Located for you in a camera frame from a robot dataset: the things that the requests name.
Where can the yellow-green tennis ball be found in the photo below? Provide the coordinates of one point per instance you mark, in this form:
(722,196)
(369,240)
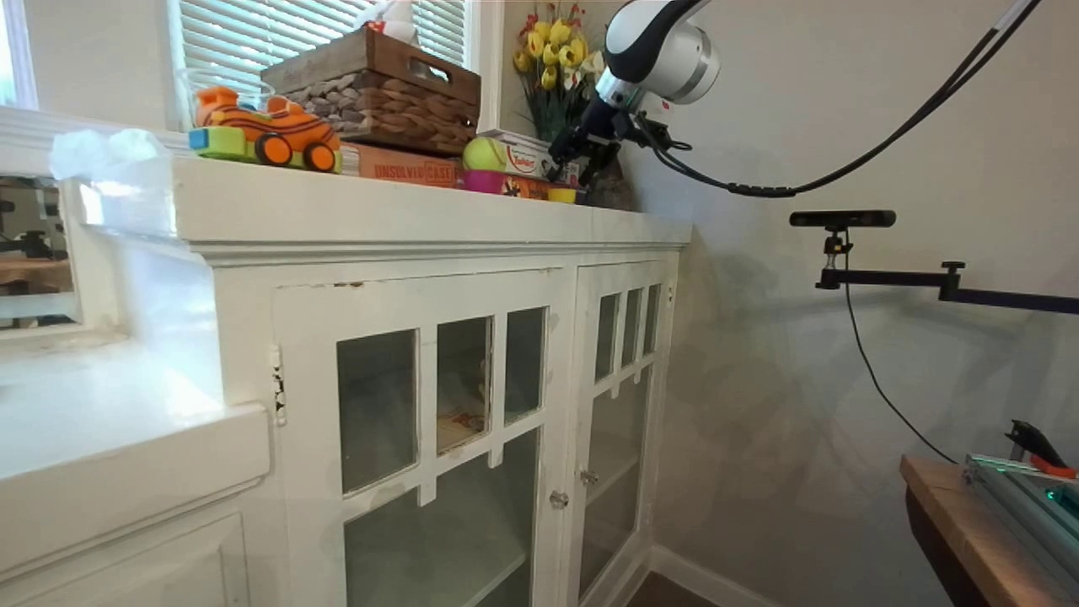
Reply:
(486,153)

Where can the woven brown basket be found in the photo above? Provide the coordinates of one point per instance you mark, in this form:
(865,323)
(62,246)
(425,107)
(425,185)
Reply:
(378,90)

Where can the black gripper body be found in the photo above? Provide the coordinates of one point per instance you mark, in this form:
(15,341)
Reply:
(598,131)

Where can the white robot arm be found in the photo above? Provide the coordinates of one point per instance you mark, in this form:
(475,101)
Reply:
(648,47)

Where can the wooden table with metal rail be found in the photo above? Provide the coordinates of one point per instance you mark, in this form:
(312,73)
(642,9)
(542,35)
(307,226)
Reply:
(976,548)

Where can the orange toy car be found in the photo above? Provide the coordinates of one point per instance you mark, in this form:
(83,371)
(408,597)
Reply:
(277,131)

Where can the dark vase with flowers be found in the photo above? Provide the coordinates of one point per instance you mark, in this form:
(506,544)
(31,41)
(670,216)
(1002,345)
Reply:
(557,67)

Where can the yellow cup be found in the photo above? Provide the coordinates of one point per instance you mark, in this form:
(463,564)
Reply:
(560,193)

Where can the white sideboard cabinet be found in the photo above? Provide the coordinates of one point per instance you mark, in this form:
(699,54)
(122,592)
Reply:
(289,390)

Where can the window blinds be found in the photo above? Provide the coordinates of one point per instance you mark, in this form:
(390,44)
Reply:
(229,41)

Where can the pink cup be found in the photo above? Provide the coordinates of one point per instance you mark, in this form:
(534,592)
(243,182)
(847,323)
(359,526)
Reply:
(496,182)

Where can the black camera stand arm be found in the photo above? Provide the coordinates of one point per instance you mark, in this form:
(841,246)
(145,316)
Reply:
(945,280)

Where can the brown cardboard box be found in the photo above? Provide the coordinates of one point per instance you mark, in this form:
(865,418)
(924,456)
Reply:
(400,165)

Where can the black stereo camera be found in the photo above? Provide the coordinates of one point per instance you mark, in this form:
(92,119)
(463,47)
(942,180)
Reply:
(844,216)

